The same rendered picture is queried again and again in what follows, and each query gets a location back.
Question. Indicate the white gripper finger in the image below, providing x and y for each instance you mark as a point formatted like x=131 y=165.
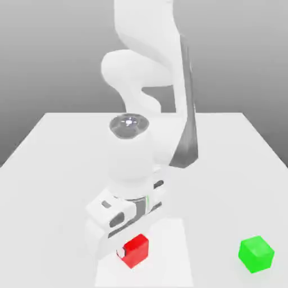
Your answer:
x=120 y=252

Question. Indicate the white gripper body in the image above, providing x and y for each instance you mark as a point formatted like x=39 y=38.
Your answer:
x=105 y=244

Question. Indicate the small red cube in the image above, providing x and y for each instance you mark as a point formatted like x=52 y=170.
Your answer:
x=137 y=250

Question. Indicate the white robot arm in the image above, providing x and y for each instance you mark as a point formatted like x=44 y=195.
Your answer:
x=132 y=157

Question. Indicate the small green cube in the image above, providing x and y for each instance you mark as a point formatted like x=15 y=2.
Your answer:
x=256 y=254

